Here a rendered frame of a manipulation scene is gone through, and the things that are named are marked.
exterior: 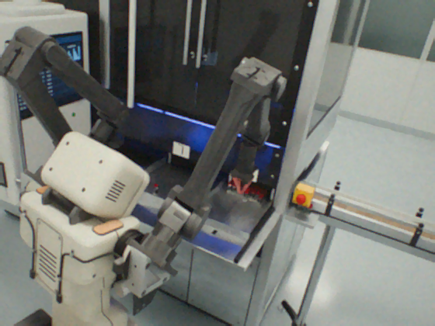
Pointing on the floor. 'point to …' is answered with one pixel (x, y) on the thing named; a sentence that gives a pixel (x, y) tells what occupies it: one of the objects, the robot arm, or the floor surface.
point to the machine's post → (294, 148)
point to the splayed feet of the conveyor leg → (288, 311)
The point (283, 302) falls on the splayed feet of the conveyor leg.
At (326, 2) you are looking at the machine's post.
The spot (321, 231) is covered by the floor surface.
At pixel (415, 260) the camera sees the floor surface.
